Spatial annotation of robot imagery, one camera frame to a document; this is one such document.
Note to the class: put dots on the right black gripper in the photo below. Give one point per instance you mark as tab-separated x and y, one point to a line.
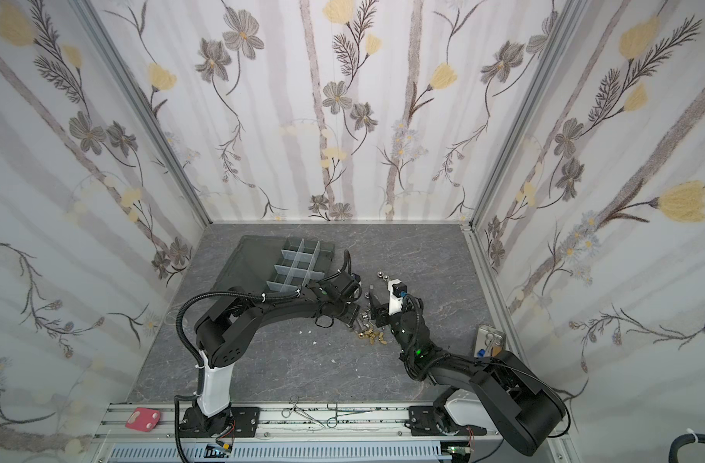
381	307

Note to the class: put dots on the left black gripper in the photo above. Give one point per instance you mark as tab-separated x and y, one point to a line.
352	317

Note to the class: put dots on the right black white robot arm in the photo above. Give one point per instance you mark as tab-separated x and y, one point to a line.
497	393

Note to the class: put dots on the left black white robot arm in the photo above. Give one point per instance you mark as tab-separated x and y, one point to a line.
217	328

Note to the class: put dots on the brass screws cluster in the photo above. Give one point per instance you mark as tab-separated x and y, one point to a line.
373	336

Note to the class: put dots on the green compartment organizer box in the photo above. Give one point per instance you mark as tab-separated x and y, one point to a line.
275	264

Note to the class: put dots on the small metal tray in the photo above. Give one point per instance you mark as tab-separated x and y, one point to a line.
489	341

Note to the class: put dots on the pink rectangular device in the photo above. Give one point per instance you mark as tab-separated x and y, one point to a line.
143	419

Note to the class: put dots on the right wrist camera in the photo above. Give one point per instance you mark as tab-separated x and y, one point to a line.
397	292

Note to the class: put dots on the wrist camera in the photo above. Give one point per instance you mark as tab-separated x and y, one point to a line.
397	292
344	285

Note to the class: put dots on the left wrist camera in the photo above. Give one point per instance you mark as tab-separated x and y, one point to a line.
344	285

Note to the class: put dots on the aluminium front rail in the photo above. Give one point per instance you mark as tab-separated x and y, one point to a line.
387	423

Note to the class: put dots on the surgical scissors on rail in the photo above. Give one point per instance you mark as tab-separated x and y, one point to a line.
329	416

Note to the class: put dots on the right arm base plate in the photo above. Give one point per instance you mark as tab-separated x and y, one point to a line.
427	420

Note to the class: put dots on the white vented cable duct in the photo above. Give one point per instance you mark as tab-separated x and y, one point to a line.
319	452

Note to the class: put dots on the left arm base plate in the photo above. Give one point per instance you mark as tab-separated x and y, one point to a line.
239	422

